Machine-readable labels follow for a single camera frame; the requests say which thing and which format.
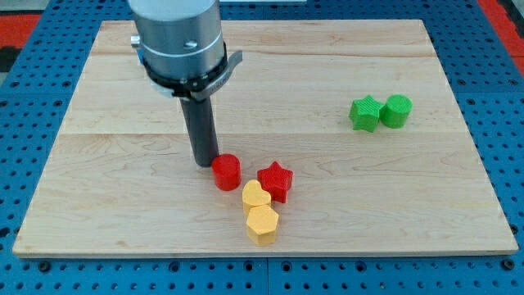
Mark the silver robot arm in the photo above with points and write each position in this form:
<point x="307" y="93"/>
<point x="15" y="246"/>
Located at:
<point x="182" y="46"/>

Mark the red star block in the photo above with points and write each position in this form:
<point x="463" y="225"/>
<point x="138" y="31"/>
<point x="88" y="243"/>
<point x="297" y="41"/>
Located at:
<point x="276" y="180"/>

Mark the red cylinder block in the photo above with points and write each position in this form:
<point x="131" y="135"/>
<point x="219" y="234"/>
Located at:
<point x="226" y="169"/>

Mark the yellow heart block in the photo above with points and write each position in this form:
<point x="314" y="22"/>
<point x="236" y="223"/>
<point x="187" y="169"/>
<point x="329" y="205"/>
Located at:
<point x="254" y="196"/>

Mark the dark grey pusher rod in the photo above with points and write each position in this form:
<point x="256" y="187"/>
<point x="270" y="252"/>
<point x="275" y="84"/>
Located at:
<point x="200" y="125"/>

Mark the yellow hexagon block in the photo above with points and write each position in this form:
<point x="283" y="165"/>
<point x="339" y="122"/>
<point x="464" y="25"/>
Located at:
<point x="262" y="225"/>

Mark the green star block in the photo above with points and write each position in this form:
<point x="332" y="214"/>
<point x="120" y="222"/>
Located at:
<point x="365" y="113"/>

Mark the light wooden board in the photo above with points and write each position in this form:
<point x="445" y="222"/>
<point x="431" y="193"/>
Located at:
<point x="121" y="182"/>

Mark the green cylinder block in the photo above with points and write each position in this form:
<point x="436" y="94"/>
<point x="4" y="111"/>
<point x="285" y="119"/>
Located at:
<point x="396" y="111"/>

